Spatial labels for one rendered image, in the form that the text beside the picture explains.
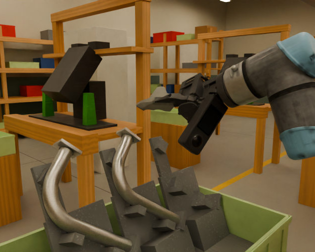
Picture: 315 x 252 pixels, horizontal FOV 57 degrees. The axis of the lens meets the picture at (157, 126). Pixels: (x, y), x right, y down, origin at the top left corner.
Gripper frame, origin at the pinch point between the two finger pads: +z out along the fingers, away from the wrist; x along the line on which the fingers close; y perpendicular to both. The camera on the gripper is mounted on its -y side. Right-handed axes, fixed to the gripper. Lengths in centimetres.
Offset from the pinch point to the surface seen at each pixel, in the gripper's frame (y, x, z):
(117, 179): -10.9, -1.0, 11.2
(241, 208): -0.7, -39.7, 3.2
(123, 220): -17.1, -9.1, 15.5
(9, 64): 314, 47, 493
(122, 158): -5.8, 0.1, 10.5
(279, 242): -10.5, -41.4, -7.7
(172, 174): 2.4, -20.4, 15.0
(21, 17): 434, 88, 500
